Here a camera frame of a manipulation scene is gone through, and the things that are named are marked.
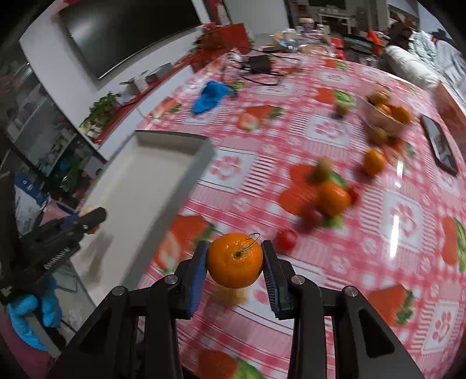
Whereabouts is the grey box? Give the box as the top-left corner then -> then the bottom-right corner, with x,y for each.
146,63 -> 173,83

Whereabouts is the orange with stem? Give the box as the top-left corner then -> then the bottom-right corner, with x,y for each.
207,232 -> 263,288

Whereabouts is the black power adapter with cables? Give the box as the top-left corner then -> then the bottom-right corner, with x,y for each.
226,47 -> 303,86

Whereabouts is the black television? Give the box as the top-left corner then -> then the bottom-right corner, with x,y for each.
58,0 -> 202,79

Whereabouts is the strawberry print tablecloth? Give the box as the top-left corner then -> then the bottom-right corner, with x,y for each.
135,47 -> 466,379

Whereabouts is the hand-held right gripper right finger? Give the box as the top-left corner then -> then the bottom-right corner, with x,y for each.
261,240 -> 425,379

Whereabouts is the person's left hand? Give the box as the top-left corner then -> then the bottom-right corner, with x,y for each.
6,279 -> 63,351

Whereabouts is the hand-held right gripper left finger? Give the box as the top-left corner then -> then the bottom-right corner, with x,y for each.
47,241 -> 210,379

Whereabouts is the plastic bag of fruit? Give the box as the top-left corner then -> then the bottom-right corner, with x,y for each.
359,91 -> 414,134

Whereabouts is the small orange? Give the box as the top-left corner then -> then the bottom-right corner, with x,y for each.
391,106 -> 412,124

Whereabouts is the dark bag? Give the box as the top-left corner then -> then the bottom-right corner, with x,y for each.
389,20 -> 414,46

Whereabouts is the clear plastic bag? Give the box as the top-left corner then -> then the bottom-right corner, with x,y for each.
271,27 -> 328,53

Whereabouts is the white rectangular tray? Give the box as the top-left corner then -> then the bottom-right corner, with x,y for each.
69,129 -> 216,310

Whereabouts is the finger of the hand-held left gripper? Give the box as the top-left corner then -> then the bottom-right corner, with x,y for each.
60,207 -> 108,234

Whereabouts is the potted green plant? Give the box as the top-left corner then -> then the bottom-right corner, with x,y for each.
82,93 -> 122,135

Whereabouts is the stack of red gift boxes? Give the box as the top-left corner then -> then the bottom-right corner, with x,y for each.
193,22 -> 252,70

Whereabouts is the large orange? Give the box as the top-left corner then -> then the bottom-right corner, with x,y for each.
317,181 -> 351,216

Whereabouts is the open white carton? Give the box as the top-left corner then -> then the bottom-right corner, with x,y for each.
120,71 -> 150,96

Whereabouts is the white media console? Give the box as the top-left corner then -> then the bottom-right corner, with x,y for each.
78,55 -> 197,161

